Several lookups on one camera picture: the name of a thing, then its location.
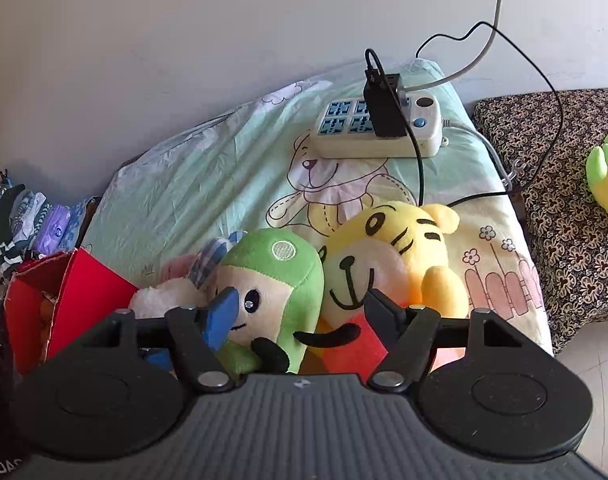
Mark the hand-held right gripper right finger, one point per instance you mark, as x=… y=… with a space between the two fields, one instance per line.
x=381 y=317

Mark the green hooded plush toy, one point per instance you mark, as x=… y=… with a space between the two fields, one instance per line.
x=279 y=270

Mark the white power strip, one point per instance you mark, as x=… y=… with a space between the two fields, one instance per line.
x=344 y=140

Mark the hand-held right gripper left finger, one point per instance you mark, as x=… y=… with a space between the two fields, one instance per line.
x=219 y=320

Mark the red cardboard box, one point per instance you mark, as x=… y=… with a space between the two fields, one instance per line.
x=89 y=285

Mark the pile of folded clothes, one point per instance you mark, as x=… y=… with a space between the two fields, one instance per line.
x=14 y=225

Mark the yellow tiger plush toy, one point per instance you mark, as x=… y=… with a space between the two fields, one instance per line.
x=384 y=255

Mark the cartoon printed bedsheet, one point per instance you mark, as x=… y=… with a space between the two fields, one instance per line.
x=209 y=170

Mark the green and yellow plush toy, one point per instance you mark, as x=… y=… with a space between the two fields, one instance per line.
x=606 y=175

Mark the purple packet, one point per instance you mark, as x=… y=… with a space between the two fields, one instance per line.
x=54 y=227

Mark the black charger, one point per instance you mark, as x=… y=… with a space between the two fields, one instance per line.
x=384 y=105

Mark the white plush rabbit plaid ears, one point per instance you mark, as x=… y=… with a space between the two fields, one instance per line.
x=159 y=300

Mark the dark floral patterned cover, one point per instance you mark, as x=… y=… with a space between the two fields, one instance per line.
x=559 y=240

